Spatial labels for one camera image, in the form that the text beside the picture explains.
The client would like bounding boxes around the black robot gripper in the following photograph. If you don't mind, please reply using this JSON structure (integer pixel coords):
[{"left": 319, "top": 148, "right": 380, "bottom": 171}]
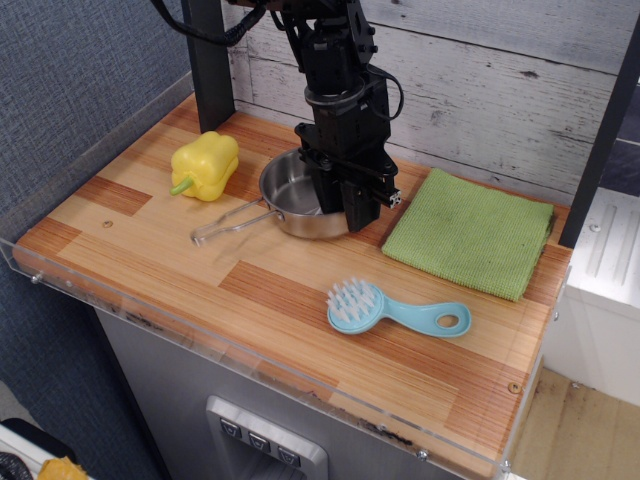
[{"left": 295, "top": 74, "right": 401, "bottom": 232}]

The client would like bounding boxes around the stainless steel pot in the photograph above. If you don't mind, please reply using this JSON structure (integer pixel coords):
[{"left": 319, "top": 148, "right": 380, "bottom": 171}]
[{"left": 190, "top": 149, "right": 349, "bottom": 246}]

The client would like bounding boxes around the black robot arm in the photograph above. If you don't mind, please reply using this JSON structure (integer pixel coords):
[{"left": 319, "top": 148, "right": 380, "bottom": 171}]
[{"left": 267, "top": 1, "right": 400, "bottom": 232}]

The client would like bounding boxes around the yellow toy bell pepper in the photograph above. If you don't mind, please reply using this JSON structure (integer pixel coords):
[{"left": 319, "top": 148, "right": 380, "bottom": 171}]
[{"left": 170, "top": 131, "right": 239, "bottom": 202}]

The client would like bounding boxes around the green folded towel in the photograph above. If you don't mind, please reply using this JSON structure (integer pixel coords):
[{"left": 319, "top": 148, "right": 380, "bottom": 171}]
[{"left": 382, "top": 169, "right": 554, "bottom": 302}]

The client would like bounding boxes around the light blue scrub brush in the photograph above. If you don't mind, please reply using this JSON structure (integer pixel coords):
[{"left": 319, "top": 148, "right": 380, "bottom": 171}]
[{"left": 326, "top": 278, "right": 472, "bottom": 338}]

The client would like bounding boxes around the clear acrylic table guard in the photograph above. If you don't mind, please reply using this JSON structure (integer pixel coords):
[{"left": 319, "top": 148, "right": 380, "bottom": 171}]
[{"left": 1, "top": 73, "right": 570, "bottom": 479}]

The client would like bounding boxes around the grey toy fridge cabinet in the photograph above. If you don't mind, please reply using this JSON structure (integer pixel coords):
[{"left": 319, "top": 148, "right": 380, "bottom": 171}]
[{"left": 96, "top": 310, "right": 452, "bottom": 479}]

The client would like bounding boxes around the silver dispenser button panel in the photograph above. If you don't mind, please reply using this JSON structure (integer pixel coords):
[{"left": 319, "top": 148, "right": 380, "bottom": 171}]
[{"left": 206, "top": 395, "right": 329, "bottom": 479}]

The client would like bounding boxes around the white ridged side unit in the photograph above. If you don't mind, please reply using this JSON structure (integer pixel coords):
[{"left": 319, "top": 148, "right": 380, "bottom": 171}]
[{"left": 541, "top": 188, "right": 639, "bottom": 405}]

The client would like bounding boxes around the black and yellow object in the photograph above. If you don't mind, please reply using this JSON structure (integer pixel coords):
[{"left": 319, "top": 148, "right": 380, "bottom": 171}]
[{"left": 1, "top": 418, "right": 77, "bottom": 479}]

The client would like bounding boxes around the dark vertical post left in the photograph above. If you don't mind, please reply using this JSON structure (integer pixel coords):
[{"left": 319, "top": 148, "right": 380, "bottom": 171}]
[{"left": 181, "top": 0, "right": 235, "bottom": 132}]

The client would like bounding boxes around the dark vertical post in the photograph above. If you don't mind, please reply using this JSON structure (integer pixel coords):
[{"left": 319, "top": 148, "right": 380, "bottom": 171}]
[
  {"left": 559, "top": 1, "right": 639, "bottom": 248},
  {"left": 181, "top": 0, "right": 235, "bottom": 132}
]

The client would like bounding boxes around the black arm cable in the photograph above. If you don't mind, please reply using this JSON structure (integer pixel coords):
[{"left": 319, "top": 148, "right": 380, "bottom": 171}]
[{"left": 149, "top": 0, "right": 405, "bottom": 121}]

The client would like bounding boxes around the dark vertical post right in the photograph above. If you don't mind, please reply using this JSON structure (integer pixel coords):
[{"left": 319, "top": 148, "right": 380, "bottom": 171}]
[{"left": 559, "top": 1, "right": 639, "bottom": 248}]

